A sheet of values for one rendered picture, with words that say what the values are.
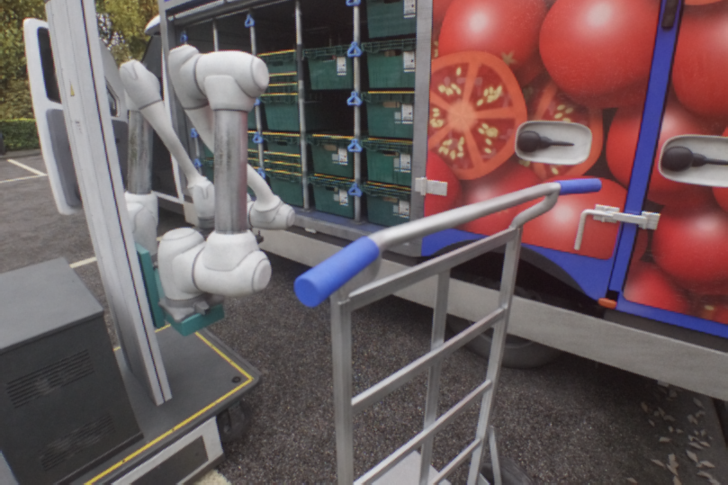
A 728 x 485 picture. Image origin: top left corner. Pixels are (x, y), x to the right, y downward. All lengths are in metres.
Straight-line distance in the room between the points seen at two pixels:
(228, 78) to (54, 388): 1.00
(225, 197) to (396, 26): 1.36
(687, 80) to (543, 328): 1.16
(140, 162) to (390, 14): 1.45
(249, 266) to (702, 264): 1.61
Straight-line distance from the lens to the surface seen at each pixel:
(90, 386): 1.37
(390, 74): 2.09
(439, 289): 0.78
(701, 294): 1.80
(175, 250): 1.25
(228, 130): 1.13
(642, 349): 1.91
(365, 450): 1.77
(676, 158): 1.61
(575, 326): 1.88
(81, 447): 1.49
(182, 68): 1.23
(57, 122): 4.09
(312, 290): 0.37
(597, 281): 1.77
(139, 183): 1.87
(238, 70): 1.11
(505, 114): 1.65
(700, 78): 1.63
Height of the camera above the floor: 1.40
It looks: 18 degrees down
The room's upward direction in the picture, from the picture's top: straight up
